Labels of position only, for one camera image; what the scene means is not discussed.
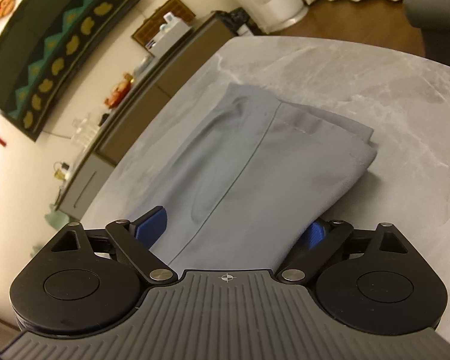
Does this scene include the white box on sideboard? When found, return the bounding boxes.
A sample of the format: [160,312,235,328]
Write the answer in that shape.
[146,12,192,58]

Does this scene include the clear glass bottles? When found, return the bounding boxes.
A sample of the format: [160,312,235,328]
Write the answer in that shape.
[71,117,99,148]

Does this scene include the grey trousers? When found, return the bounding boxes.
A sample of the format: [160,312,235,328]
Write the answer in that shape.
[135,85,376,273]

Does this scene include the brown lattice tray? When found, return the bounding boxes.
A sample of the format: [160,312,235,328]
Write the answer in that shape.
[131,0,196,47]

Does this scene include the dark wall hanging yellow motifs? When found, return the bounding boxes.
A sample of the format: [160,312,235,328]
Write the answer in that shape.
[0,0,140,141]

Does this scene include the red orange ornament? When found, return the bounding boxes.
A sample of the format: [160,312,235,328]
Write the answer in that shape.
[105,73,134,109]

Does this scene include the long low grey sideboard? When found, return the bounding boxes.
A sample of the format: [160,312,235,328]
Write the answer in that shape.
[51,10,237,219]

